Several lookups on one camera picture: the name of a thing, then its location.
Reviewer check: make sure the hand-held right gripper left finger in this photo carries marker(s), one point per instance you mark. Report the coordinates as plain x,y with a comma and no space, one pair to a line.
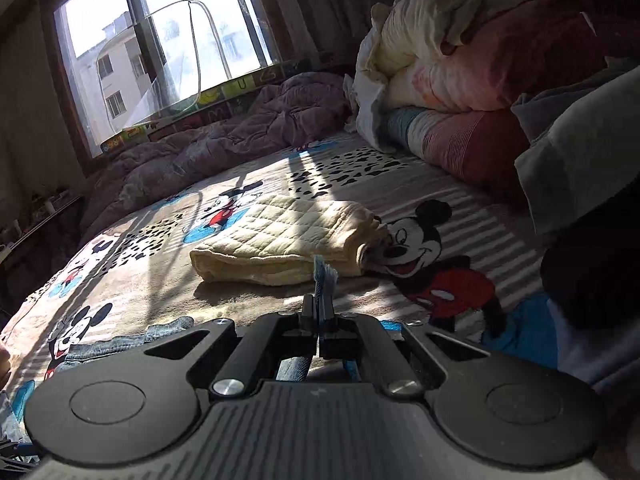
300,335

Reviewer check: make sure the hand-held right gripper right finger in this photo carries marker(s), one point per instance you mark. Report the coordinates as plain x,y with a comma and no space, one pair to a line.
340,340

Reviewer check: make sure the blue denim jacket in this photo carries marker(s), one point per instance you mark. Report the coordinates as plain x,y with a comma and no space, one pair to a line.
165,330

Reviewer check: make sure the folded yellow quilted cloth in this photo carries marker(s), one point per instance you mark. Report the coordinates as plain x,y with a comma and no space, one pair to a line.
280,235

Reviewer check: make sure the cartoon mouse printed blanket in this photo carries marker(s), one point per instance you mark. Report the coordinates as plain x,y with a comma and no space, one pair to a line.
125,285

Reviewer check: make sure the purple quilt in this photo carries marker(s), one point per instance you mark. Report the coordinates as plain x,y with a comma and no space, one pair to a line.
225,135

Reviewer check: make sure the red and blue striped pillow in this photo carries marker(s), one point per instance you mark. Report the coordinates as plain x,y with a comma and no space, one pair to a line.
460,145

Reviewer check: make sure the white quilt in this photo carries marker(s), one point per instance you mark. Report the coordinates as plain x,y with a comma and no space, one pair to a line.
370,110

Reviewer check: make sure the colourful alphabet foam mat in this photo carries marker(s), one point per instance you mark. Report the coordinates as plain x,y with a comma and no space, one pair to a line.
240,82

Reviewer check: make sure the black garment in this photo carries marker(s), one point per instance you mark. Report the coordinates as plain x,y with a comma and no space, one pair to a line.
595,270

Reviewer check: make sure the dark side table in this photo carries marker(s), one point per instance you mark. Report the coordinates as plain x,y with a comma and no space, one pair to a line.
45,220

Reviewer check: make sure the clear plastic sheet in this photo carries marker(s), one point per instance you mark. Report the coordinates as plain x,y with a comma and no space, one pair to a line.
175,60

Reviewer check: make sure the grey garment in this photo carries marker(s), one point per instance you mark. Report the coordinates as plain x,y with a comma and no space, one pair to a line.
590,160

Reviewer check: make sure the cream quilt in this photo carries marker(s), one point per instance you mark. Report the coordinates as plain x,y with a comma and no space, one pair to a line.
415,35

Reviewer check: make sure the grey curtain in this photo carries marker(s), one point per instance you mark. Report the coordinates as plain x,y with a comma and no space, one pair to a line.
325,10

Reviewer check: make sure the window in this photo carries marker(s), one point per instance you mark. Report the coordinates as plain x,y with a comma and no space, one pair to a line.
100,10

